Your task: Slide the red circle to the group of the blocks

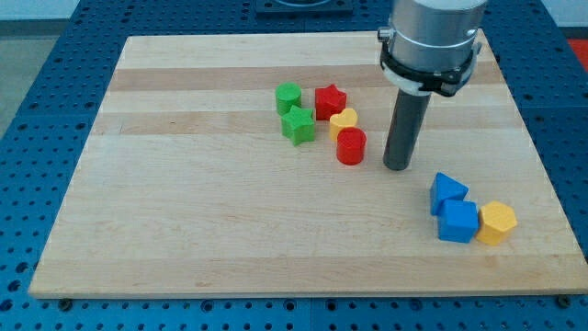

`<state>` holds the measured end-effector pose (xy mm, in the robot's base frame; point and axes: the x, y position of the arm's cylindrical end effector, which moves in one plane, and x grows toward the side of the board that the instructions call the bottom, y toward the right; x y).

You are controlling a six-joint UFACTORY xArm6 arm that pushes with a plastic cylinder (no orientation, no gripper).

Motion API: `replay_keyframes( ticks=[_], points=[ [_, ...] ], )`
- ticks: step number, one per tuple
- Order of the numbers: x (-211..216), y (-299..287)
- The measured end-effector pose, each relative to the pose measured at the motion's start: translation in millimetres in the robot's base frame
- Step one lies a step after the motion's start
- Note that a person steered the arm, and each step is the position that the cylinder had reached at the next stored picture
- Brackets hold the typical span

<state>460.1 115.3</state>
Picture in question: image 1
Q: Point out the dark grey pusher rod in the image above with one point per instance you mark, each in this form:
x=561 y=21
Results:
x=405 y=125

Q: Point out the blue triangle block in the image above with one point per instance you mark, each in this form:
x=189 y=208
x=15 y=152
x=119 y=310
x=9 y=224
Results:
x=445 y=188

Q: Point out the green star block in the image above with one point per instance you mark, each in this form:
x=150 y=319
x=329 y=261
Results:
x=298 y=125

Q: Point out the green cylinder block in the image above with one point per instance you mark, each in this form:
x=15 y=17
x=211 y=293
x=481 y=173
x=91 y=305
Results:
x=287 y=94

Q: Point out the wooden board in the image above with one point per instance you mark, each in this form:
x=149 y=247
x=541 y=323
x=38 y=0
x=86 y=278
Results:
x=186 y=187

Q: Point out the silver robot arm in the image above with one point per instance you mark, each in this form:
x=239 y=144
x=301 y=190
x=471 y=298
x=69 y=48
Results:
x=429 y=46

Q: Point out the blue cube block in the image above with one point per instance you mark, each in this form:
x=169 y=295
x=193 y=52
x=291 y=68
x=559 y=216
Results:
x=457 y=221

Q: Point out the red cylinder block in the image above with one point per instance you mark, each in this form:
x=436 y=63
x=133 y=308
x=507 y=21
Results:
x=351 y=144

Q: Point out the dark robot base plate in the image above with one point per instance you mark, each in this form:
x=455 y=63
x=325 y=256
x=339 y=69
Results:
x=275 y=7

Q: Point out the red star block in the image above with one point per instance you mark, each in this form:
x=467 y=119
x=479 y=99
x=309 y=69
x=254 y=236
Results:
x=329 y=100

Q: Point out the yellow hexagon block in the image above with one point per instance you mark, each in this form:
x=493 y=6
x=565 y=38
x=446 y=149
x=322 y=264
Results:
x=496 y=221

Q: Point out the yellow heart block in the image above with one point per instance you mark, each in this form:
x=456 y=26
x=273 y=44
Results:
x=345 y=119

